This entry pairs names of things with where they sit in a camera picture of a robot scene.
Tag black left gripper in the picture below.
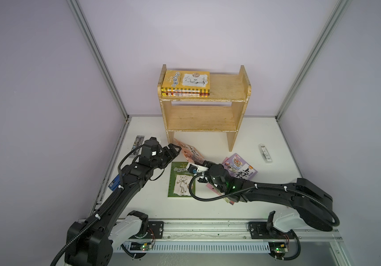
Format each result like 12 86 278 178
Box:
151 140 182 168

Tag orange Chinese comic book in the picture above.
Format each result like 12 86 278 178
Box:
174 139 205 164

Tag purple cartoon comic book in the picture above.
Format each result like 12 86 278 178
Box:
222 153 258 180

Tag red wimpy kid book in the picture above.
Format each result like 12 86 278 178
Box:
161 92 210 98

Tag yellow green-edged wimpy kid book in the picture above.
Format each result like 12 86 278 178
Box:
161 70 210 94

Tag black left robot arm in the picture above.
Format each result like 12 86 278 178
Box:
51 137 181 266

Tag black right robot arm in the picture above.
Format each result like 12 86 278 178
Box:
187 161 340 232

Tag green pink bottom comic book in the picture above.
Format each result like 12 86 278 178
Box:
205 182 241 206

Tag green wimpy kid book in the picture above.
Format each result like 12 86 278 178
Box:
168 162 193 198

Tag grey metal ruler strip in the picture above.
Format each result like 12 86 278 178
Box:
131 135 145 157

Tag wooden two-tier bookshelf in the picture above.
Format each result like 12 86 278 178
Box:
157 64 251 151

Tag blue stapler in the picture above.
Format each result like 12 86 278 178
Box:
108 175 121 191

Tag left controller circuit board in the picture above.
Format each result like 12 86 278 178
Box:
130 242 153 252

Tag controller circuit board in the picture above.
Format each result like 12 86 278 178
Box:
130 242 153 252
269 242 288 254

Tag right controller circuit board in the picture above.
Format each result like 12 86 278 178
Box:
269 242 288 254

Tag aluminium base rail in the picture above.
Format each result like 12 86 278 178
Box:
161 218 344 242

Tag white slotted cable duct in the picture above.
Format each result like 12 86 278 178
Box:
124 242 271 254

